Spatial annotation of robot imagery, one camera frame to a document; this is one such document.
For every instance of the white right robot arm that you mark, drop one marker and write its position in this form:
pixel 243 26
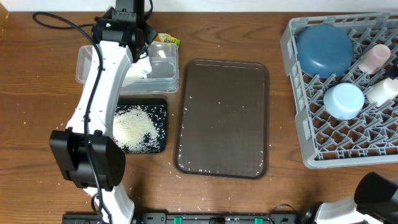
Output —
pixel 374 202

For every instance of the large dark blue bowl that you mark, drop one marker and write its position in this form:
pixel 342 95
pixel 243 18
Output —
pixel 324 50

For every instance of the black plastic bin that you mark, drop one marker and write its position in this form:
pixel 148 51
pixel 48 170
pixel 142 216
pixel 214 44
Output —
pixel 146 124

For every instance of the green yellow snack wrapper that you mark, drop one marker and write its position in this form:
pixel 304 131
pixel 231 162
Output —
pixel 167 38

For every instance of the pink small cup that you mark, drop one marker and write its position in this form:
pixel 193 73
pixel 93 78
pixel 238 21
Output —
pixel 374 59

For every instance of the white tissue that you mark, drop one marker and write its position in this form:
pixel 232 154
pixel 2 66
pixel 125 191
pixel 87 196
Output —
pixel 139 70

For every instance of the pile of white rice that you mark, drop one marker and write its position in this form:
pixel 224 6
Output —
pixel 135 129

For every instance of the light blue small bowl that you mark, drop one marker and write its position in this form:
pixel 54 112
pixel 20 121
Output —
pixel 344 101

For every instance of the white paper cup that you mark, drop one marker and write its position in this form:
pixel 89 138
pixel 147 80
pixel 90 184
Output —
pixel 383 91

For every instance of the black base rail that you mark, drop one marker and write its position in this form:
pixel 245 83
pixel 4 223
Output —
pixel 161 218

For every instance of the grey dishwasher rack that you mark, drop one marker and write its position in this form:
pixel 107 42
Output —
pixel 369 138

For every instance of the dark brown serving tray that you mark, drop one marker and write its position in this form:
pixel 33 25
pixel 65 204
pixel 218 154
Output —
pixel 224 123

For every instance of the clear plastic bin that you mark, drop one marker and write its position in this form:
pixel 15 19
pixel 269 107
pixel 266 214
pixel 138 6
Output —
pixel 161 71

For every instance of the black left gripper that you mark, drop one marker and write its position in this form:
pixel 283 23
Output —
pixel 140 50

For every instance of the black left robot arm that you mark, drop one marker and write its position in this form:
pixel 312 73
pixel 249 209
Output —
pixel 85 151

